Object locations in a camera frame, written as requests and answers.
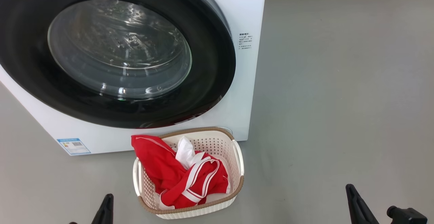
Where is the red and white garment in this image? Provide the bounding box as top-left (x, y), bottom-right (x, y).
top-left (159, 136), bottom-right (231, 209)

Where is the white front-load washing machine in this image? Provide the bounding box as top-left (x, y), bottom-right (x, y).
top-left (0, 0), bottom-right (268, 156)

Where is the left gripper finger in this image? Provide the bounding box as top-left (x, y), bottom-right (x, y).
top-left (91, 193), bottom-right (111, 224)
top-left (103, 193), bottom-right (114, 224)

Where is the round dark glass washer door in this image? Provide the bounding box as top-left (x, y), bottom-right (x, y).
top-left (0, 0), bottom-right (237, 130)

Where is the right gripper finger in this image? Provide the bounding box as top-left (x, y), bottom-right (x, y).
top-left (346, 184), bottom-right (367, 224)
top-left (349, 184), bottom-right (380, 224)

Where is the blue energy sticker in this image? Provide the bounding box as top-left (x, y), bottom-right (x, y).
top-left (57, 138), bottom-right (92, 156)

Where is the cream perforated laundry basket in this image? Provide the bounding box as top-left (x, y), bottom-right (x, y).
top-left (133, 127), bottom-right (245, 220)

